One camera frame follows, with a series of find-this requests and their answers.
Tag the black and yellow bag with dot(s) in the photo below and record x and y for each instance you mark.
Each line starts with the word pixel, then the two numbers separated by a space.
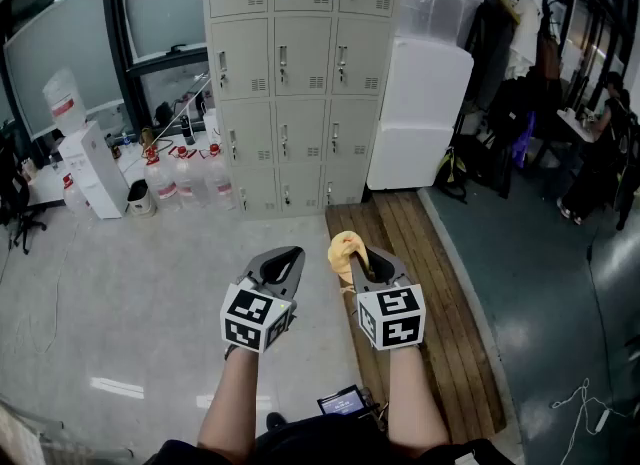
pixel 450 173

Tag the person's right forearm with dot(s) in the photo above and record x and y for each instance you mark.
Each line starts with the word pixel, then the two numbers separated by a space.
pixel 415 403

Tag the dark drink can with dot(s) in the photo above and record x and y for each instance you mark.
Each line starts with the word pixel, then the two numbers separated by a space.
pixel 116 151

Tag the brown hanging bag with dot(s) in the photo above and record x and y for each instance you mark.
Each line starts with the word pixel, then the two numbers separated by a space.
pixel 549 58

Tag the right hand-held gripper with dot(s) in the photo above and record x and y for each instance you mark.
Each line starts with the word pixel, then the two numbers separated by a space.
pixel 395 318

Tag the white hanging garment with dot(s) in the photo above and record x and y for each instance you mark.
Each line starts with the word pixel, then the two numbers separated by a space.
pixel 525 28

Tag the grey metal locker cabinet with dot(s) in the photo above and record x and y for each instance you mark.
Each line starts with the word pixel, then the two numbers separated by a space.
pixel 300 128

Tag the person's black clothing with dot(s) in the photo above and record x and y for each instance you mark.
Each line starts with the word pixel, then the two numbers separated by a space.
pixel 320 443

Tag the small white desk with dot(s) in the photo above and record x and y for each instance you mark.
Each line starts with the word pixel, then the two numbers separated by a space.
pixel 575 128

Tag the white water dispenser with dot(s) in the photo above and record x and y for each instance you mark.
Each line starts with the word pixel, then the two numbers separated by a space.
pixel 95 173

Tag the brown paper bag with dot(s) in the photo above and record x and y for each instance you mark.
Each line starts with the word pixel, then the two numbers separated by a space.
pixel 146 138

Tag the small black monitor screen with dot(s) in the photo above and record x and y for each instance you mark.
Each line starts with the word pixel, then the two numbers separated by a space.
pixel 342 403

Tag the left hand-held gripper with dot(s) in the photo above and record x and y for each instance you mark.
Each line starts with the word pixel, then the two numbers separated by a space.
pixel 250 313

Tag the yellow wiping cloth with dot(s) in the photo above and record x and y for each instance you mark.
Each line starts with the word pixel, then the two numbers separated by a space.
pixel 342 253

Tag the black drink bottle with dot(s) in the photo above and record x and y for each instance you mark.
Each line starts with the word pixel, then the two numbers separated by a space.
pixel 187 130

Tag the low white table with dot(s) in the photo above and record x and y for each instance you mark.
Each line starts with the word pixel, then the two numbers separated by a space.
pixel 132 160

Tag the black framed glass partition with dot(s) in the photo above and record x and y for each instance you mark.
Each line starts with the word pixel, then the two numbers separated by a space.
pixel 117 53

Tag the black backpack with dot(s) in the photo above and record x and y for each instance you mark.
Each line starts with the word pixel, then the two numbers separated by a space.
pixel 510 113

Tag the person's left forearm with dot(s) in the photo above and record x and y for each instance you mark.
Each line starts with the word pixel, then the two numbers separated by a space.
pixel 230 403

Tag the grey metal locker door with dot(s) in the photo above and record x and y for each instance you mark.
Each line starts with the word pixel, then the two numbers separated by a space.
pixel 310 48

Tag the white foam block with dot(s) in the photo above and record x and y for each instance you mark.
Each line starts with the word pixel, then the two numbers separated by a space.
pixel 425 83
pixel 410 158

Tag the purple bag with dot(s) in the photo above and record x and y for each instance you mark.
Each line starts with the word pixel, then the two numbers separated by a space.
pixel 523 140

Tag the black office chair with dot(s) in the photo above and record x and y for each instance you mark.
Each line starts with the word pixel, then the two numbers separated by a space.
pixel 15 193

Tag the person's black shoe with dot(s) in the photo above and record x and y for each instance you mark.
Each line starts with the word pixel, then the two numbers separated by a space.
pixel 276 420

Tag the white waste bin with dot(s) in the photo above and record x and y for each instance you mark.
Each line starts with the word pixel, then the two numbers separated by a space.
pixel 140 203

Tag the wooden slat platform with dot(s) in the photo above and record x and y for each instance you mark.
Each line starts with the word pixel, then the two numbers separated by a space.
pixel 450 303

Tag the black pouch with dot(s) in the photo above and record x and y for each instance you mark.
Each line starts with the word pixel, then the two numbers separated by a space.
pixel 163 114

